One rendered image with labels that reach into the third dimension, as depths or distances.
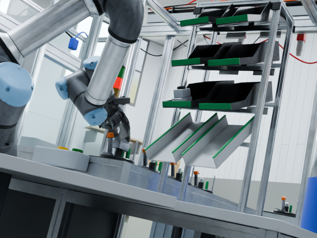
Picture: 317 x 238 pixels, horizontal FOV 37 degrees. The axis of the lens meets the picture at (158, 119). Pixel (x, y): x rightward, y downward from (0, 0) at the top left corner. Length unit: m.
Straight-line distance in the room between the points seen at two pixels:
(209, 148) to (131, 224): 3.12
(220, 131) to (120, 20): 0.59
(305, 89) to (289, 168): 1.09
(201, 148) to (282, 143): 5.09
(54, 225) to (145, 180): 0.35
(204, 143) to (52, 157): 0.54
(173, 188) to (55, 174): 0.92
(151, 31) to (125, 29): 1.96
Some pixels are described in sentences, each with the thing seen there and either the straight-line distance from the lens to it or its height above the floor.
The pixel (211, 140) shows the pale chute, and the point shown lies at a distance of 1.70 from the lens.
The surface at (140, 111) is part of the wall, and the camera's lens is 9.49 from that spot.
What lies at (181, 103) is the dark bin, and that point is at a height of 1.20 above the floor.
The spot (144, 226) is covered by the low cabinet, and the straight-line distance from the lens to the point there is 4.77.
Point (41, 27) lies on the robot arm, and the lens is 1.43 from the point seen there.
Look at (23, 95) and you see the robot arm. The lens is 1.33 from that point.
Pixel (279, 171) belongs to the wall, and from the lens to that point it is 6.61.
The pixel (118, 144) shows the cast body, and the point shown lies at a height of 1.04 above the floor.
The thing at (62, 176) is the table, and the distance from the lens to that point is 1.07.
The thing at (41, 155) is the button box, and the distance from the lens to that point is 1.77.
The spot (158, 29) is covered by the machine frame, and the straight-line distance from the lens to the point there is 3.32.
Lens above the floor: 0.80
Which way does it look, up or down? 12 degrees up
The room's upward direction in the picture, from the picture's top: 12 degrees clockwise
